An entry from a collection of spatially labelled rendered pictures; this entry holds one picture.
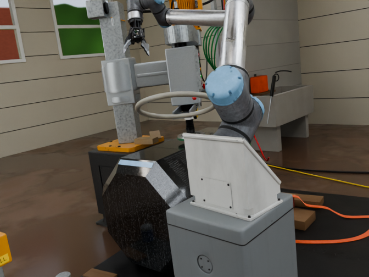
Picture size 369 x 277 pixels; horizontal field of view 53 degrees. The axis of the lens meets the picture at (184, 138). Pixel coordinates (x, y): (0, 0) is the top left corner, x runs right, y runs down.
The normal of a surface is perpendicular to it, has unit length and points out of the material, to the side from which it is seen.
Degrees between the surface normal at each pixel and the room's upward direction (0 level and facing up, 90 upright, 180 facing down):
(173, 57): 90
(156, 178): 59
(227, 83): 49
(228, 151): 90
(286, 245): 90
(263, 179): 90
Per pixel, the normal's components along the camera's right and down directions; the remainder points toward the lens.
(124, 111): -0.10, 0.21
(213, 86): -0.41, -0.46
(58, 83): 0.73, 0.05
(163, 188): -0.08, -0.32
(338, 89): -0.67, 0.22
